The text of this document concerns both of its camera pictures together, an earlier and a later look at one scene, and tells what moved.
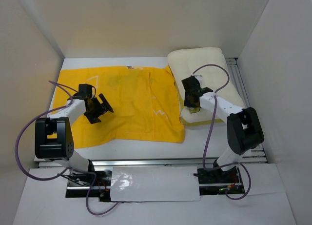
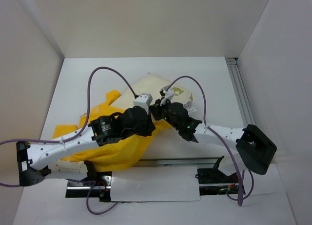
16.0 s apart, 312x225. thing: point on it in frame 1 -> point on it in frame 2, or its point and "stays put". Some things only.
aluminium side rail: (249, 153) stays put
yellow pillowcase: (144, 100) -> (120, 154)
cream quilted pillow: (210, 64) -> (152, 84)
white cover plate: (154, 183) stays put
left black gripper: (93, 117) -> (149, 128)
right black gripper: (187, 102) -> (156, 109)
